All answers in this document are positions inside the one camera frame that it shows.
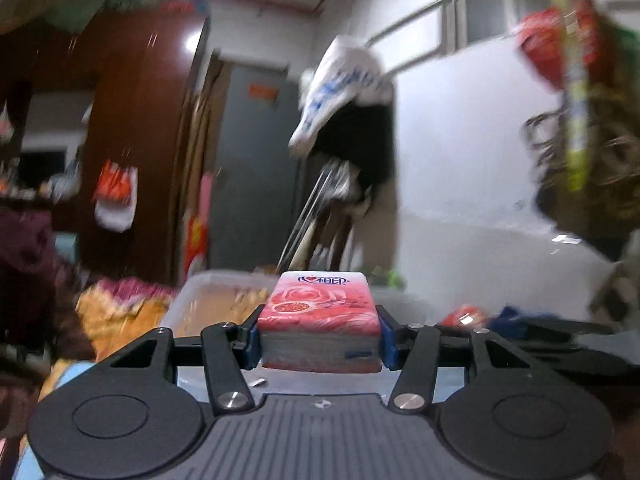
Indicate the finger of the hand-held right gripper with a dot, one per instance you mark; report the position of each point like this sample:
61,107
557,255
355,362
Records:
585,360
550,332

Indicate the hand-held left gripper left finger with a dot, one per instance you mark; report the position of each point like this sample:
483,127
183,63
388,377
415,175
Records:
253,345

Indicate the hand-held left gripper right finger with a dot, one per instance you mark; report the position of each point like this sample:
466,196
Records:
389,345

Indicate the translucent plastic basket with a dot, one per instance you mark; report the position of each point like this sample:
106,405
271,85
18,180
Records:
200,300

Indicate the pink rose-print tissue pack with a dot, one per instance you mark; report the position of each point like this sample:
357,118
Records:
320,320

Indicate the blue printed bag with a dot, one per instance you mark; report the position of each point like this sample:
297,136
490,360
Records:
520,316

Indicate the red snack packet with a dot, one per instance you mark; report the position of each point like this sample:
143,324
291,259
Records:
462,316

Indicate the red and yellow bag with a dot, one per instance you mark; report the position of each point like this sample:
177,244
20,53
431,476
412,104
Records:
196,240

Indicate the dark hanging bag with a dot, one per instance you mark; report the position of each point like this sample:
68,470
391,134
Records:
595,210

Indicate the yellow cloth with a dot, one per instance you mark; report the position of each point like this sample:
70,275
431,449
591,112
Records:
125,310

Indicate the metal crutches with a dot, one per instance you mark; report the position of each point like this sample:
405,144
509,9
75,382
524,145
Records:
310,210

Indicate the grey metal door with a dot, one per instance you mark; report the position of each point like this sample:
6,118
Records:
250,170

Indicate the black hanging garment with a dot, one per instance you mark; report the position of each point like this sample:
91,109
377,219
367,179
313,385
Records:
365,145

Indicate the orange and white plastic bag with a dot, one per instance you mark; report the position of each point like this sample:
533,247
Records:
115,195

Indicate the maroon cloth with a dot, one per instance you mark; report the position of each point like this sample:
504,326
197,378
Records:
25,260

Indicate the brown wooden wardrobe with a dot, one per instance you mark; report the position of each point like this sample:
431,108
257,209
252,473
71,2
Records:
135,125

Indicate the white blue-lettered garment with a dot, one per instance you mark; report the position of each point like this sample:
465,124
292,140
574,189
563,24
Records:
345,75

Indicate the red plastic bag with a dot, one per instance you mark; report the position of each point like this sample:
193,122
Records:
545,45

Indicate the window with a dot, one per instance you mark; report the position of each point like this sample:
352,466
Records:
487,5

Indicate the green cloth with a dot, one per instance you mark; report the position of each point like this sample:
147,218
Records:
80,10

